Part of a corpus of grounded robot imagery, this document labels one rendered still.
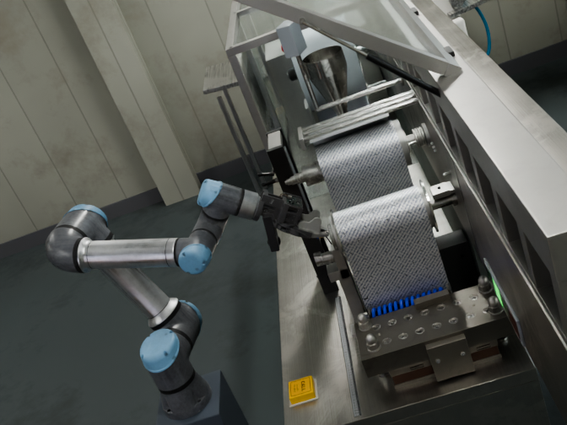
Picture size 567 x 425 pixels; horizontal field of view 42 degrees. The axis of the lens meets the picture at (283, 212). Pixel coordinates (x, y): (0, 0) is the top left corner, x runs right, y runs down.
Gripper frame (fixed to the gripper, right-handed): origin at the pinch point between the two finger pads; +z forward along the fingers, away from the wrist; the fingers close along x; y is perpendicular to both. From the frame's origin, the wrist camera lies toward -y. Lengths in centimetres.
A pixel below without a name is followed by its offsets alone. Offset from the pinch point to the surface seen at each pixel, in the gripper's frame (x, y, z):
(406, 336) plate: -23.3, -9.7, 24.6
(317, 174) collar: 20.0, 8.3, -3.0
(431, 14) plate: 100, 51, 33
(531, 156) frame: -68, 58, 8
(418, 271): -8.3, 1.3, 26.2
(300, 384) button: -17.3, -38.0, 6.3
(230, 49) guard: 94, 16, -34
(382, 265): -8.3, 0.2, 16.3
